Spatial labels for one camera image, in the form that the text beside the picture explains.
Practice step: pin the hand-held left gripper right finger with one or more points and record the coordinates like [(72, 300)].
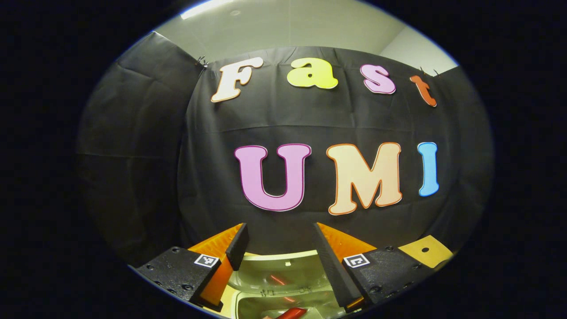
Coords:
[(332, 266)]

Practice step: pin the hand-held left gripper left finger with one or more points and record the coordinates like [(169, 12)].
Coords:
[(238, 246)]

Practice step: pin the green desktop garbage bin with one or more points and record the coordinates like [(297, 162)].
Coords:
[(283, 266)]

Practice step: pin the red pop can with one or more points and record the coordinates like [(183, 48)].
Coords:
[(292, 313)]

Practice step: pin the black backdrop cloth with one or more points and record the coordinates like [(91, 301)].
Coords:
[(212, 177)]

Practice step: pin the ceiling light panel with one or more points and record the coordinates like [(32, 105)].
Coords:
[(206, 8)]

